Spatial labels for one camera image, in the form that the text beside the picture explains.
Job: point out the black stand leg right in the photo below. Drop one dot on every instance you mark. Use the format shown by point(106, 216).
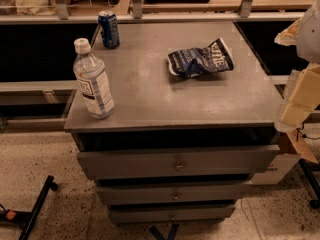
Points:
point(309, 168)

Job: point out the grey drawer cabinet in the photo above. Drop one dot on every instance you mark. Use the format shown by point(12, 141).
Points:
point(156, 110)

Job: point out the cardboard box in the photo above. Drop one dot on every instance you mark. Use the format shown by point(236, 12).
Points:
point(292, 148)

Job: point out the middle grey drawer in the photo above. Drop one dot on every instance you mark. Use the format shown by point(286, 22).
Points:
point(173, 192)

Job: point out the blue chip bag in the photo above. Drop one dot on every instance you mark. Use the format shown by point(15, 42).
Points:
point(194, 62)

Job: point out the top grey drawer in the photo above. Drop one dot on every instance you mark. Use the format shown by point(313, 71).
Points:
point(149, 163)

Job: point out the grey drawer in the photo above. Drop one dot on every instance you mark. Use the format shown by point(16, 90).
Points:
point(149, 163)
point(173, 192)
point(170, 213)

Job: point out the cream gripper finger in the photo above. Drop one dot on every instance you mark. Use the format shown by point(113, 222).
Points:
point(301, 97)
point(289, 35)

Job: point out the clear plastic water bottle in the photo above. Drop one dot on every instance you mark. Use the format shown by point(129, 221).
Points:
point(92, 80)

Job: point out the blue pepsi can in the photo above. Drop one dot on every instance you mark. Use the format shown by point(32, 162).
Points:
point(109, 29)

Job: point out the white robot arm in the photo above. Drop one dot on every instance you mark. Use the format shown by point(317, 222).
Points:
point(308, 39)

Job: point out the bottom grey drawer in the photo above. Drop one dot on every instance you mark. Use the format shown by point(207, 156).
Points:
point(170, 213)

